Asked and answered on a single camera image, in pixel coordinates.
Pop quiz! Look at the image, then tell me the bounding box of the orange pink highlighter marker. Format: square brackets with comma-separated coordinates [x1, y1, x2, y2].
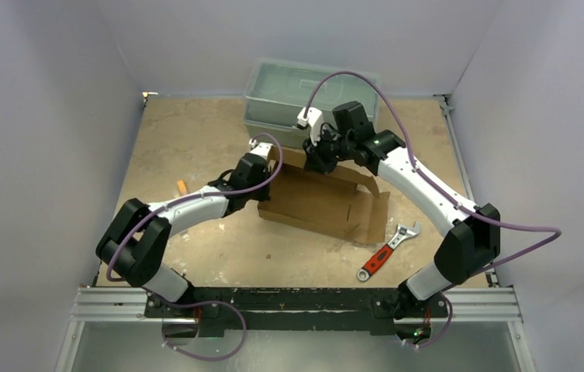
[176, 180, 188, 196]

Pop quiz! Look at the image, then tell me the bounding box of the black metal base rail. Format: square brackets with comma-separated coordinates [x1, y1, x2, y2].
[71, 286, 524, 339]

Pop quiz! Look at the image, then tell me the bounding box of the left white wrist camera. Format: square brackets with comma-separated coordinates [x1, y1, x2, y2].
[248, 138, 274, 164]

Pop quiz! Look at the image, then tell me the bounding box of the red handled adjustable wrench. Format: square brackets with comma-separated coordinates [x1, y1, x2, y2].
[356, 221, 421, 282]

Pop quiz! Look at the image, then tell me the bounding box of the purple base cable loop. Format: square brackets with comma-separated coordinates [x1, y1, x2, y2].
[161, 300, 249, 363]

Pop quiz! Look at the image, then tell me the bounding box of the brown cardboard box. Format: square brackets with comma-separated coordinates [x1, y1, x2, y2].
[257, 147, 390, 244]

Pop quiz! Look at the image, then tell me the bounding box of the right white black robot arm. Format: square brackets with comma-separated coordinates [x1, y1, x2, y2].
[296, 102, 500, 318]

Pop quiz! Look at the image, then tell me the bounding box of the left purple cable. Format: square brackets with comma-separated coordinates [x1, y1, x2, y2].
[105, 132, 285, 309]

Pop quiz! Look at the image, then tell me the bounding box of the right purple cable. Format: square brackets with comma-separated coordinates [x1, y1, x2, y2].
[302, 71, 563, 351]

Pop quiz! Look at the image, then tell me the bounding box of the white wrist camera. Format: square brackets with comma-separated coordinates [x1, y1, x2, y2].
[248, 138, 274, 164]
[296, 107, 324, 146]

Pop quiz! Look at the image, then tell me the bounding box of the translucent green plastic toolbox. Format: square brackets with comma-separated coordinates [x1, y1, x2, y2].
[244, 58, 379, 149]

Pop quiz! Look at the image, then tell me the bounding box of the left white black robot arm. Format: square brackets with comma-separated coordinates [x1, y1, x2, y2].
[95, 152, 272, 317]

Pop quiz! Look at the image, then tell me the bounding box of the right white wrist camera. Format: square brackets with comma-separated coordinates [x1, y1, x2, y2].
[296, 107, 324, 146]

